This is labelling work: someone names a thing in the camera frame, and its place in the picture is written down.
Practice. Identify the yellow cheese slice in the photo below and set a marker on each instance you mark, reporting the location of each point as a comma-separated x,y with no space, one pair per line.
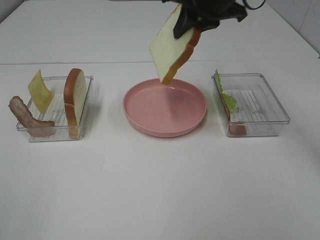
40,94

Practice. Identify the wavy bacon strip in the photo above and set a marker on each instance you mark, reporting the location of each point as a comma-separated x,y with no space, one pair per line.
24,116

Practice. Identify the bread slice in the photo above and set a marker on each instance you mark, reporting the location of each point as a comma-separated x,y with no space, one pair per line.
74,95
169,53

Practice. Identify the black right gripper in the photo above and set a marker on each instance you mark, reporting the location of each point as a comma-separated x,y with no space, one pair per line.
203,15

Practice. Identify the green lettuce leaf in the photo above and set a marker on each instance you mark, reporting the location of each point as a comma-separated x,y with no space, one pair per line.
228,100

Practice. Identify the red ham slice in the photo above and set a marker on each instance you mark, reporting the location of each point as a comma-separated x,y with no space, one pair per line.
234,130

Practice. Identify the right clear plastic container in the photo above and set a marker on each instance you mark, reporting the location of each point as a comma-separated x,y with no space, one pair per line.
257,107

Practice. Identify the clear plastic container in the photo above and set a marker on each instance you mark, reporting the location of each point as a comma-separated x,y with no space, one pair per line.
55,112
257,107

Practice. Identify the pink round plate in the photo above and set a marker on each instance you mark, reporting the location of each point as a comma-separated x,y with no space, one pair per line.
164,111

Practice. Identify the left clear plastic container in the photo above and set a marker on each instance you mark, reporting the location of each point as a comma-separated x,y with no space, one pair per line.
55,112

